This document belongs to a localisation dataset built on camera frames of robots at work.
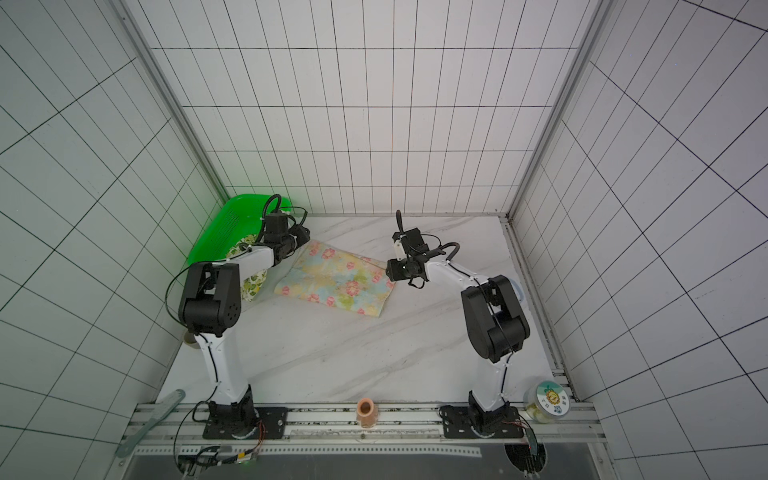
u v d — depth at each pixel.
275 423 0.72
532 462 0.68
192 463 0.70
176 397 0.77
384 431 0.73
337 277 0.99
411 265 0.71
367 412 0.64
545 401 0.70
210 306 0.54
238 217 1.15
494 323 0.49
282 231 0.85
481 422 0.64
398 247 0.87
